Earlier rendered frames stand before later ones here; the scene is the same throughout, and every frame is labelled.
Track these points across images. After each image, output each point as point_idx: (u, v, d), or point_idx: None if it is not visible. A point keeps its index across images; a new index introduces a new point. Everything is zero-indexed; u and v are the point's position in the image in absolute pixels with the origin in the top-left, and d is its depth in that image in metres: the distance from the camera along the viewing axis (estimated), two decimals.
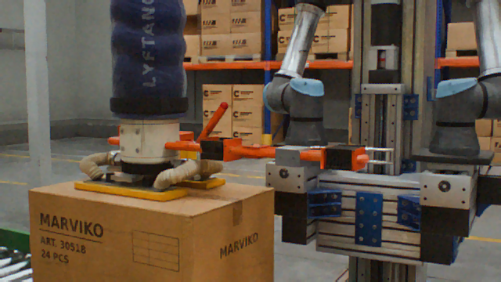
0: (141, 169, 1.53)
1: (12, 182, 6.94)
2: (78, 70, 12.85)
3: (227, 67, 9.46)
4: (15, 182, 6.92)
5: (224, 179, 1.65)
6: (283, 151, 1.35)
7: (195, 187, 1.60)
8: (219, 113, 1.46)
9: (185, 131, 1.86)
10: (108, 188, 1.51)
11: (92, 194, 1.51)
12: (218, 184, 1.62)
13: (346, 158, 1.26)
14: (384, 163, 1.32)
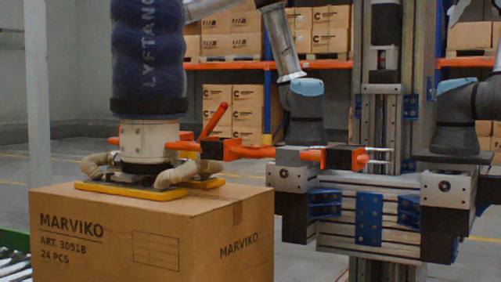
0: (141, 169, 1.53)
1: (12, 182, 6.94)
2: (78, 70, 12.85)
3: (227, 67, 9.46)
4: (15, 182, 6.92)
5: (224, 179, 1.65)
6: (283, 151, 1.35)
7: (195, 187, 1.60)
8: (219, 113, 1.46)
9: (185, 131, 1.86)
10: (108, 188, 1.51)
11: (92, 194, 1.51)
12: (218, 184, 1.62)
13: (346, 158, 1.26)
14: (384, 163, 1.32)
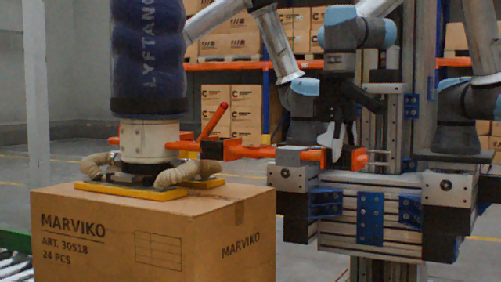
0: (141, 169, 1.53)
1: (11, 182, 6.93)
2: (77, 70, 12.84)
3: (225, 67, 9.46)
4: (13, 182, 6.91)
5: (224, 179, 1.65)
6: (283, 151, 1.35)
7: (195, 187, 1.60)
8: (219, 113, 1.46)
9: (185, 131, 1.86)
10: (108, 188, 1.51)
11: (94, 194, 1.51)
12: (218, 184, 1.62)
13: (346, 158, 1.26)
14: (382, 164, 1.30)
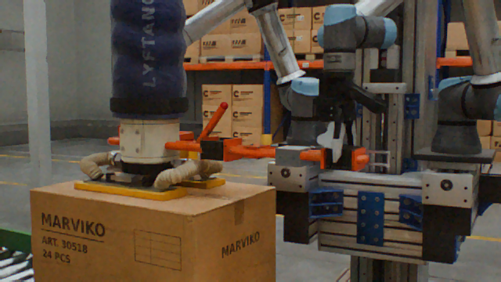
0: (141, 169, 1.53)
1: (12, 182, 6.94)
2: (77, 70, 12.84)
3: (226, 67, 9.46)
4: (15, 182, 6.91)
5: (224, 179, 1.65)
6: (283, 151, 1.35)
7: (195, 187, 1.60)
8: (219, 113, 1.46)
9: (185, 131, 1.86)
10: (108, 188, 1.51)
11: (94, 193, 1.51)
12: (218, 184, 1.62)
13: (346, 158, 1.26)
14: (380, 165, 1.29)
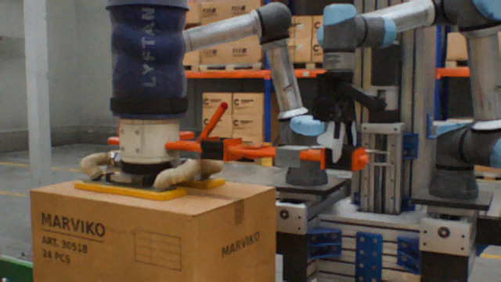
0: (141, 169, 1.53)
1: None
2: (78, 77, 12.86)
3: (227, 76, 9.47)
4: (16, 193, 6.93)
5: (224, 179, 1.65)
6: (283, 151, 1.35)
7: (195, 187, 1.60)
8: (219, 113, 1.46)
9: (185, 131, 1.86)
10: (108, 188, 1.51)
11: (94, 193, 1.51)
12: (218, 184, 1.62)
13: (346, 158, 1.26)
14: (380, 165, 1.29)
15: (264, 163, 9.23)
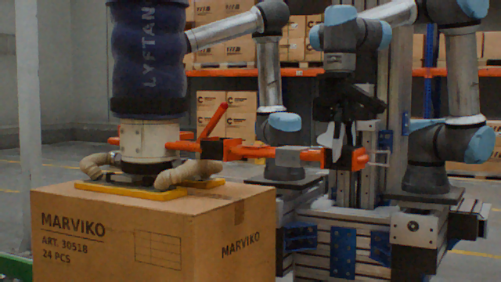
0: (141, 169, 1.53)
1: (6, 189, 6.98)
2: (73, 74, 12.88)
3: (221, 74, 9.51)
4: (9, 189, 6.95)
5: (224, 179, 1.65)
6: (283, 151, 1.35)
7: (195, 187, 1.60)
8: (219, 113, 1.46)
9: (185, 131, 1.86)
10: (108, 188, 1.51)
11: (94, 193, 1.51)
12: (218, 184, 1.62)
13: (346, 158, 1.26)
14: (381, 165, 1.29)
15: (257, 161, 9.27)
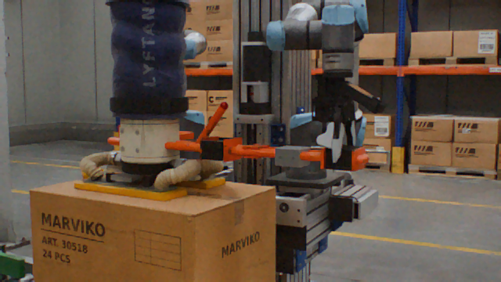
0: (141, 169, 1.53)
1: None
2: (63, 74, 13.11)
3: (202, 74, 9.73)
4: None
5: (224, 179, 1.65)
6: (283, 151, 1.35)
7: (195, 187, 1.60)
8: (219, 113, 1.46)
9: (185, 131, 1.86)
10: (108, 188, 1.51)
11: (94, 193, 1.51)
12: (218, 184, 1.62)
13: (346, 158, 1.26)
14: (380, 165, 1.29)
15: None
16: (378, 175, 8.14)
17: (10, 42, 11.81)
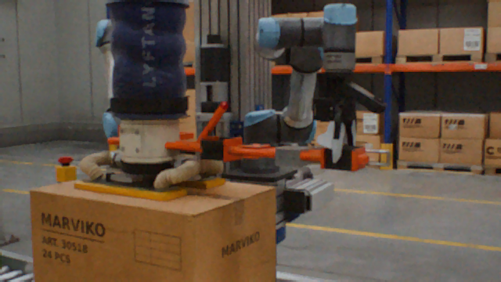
0: (141, 169, 1.53)
1: None
2: (59, 75, 13.24)
3: (194, 73, 9.85)
4: None
5: (224, 179, 1.65)
6: (283, 151, 1.35)
7: (195, 187, 1.60)
8: (219, 113, 1.46)
9: (185, 131, 1.86)
10: (108, 188, 1.51)
11: (94, 193, 1.51)
12: (218, 184, 1.62)
13: (346, 158, 1.26)
14: (380, 165, 1.29)
15: None
16: None
17: (5, 44, 11.94)
